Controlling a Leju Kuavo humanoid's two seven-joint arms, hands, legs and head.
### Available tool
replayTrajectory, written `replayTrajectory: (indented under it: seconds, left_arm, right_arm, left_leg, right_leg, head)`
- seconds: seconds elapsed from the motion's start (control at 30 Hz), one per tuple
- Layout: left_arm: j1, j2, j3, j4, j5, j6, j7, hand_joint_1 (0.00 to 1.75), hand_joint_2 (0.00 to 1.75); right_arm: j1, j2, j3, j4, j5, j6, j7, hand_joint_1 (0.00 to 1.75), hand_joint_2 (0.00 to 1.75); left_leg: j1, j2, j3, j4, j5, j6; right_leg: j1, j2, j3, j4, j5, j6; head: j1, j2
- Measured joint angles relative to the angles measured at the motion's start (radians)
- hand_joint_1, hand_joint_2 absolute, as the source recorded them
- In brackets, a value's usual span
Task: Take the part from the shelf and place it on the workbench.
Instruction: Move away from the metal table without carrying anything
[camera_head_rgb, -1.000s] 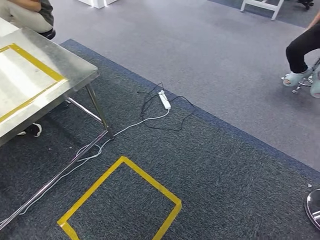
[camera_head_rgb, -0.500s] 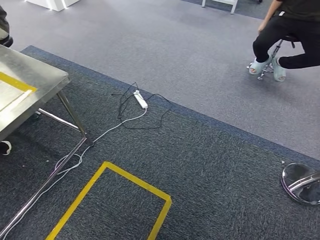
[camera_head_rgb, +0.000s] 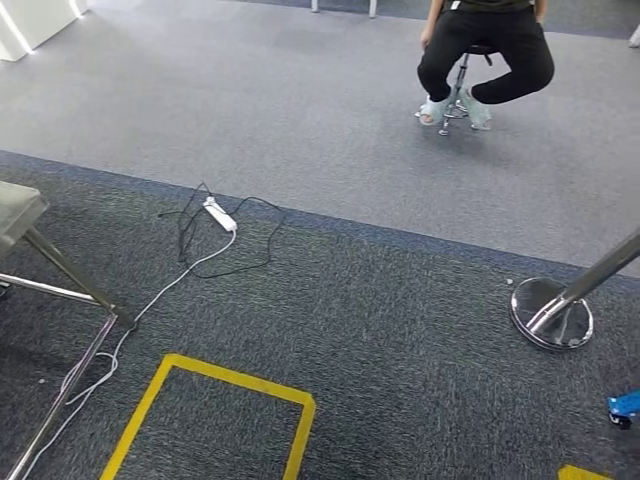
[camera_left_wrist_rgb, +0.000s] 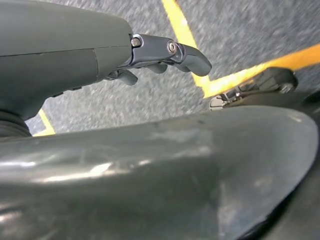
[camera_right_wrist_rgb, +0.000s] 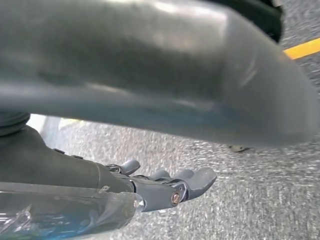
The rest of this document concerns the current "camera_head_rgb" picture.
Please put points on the white power strip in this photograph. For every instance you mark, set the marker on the white power strip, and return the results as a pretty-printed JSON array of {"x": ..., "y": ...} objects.
[{"x": 220, "y": 215}]

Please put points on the yellow floor tape piece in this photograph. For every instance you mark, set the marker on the yellow floor tape piece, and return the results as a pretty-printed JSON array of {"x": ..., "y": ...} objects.
[{"x": 583, "y": 474}]

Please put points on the person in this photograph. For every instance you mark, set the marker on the person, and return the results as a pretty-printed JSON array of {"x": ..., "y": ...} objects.
[{"x": 500, "y": 40}]

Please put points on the yellow floor tape square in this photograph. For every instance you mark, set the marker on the yellow floor tape square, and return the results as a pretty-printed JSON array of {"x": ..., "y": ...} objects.
[{"x": 225, "y": 378}]

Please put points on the stainless steel workbench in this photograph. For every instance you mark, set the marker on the stainless steel workbench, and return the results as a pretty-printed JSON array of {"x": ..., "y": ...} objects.
[{"x": 17, "y": 208}]

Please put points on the black stool chrome base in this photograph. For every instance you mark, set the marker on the black stool chrome base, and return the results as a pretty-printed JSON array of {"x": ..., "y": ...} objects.
[{"x": 460, "y": 79}]

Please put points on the chrome barrier stanchion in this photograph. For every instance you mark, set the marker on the chrome barrier stanchion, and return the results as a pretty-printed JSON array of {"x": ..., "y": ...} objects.
[{"x": 550, "y": 314}]

